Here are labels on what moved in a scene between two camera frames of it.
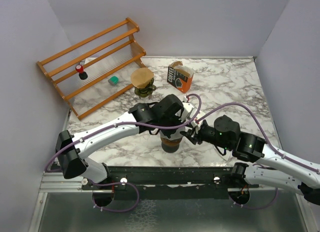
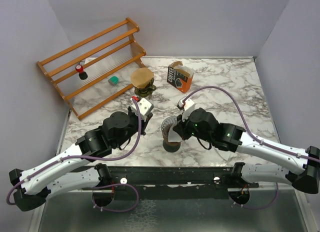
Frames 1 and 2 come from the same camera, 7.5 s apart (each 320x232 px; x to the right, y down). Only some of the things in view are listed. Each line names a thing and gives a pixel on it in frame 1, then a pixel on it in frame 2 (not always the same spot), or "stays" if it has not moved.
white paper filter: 228,153 stays
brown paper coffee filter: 140,77 stays
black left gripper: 177,117 to 144,124
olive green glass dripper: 147,91 stays
